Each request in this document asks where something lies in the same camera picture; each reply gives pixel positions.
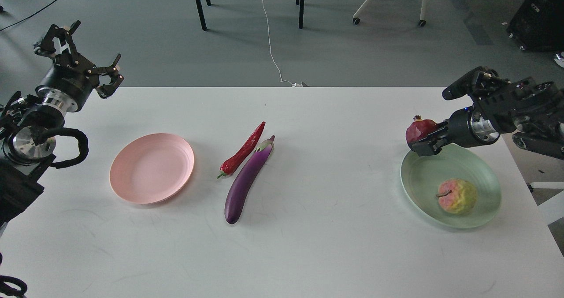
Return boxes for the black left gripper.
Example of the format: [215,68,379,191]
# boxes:
[33,20,124,113]

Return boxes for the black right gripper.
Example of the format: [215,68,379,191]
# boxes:
[408,108,501,156]

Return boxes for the dark red pomegranate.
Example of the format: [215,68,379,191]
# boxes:
[405,115,438,144]

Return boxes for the green pink custard apple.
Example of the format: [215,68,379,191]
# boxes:
[435,178,478,214]

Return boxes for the red chili pepper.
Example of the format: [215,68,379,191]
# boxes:
[217,121,266,178]

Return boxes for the purple eggplant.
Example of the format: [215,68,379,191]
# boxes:
[224,135,275,224]

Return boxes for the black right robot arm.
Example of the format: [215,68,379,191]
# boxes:
[405,66,564,159]

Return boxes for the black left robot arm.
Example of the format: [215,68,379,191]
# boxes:
[0,21,124,231]

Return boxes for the green plate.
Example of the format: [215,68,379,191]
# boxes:
[400,145,501,228]

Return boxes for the pink plate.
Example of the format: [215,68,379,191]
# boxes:
[109,133,195,205]

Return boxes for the black table leg left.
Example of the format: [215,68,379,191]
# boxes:
[190,0,212,31]

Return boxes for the black equipment case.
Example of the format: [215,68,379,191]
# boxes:
[506,0,564,52]

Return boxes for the white cable on floor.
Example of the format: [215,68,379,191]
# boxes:
[253,0,304,88]

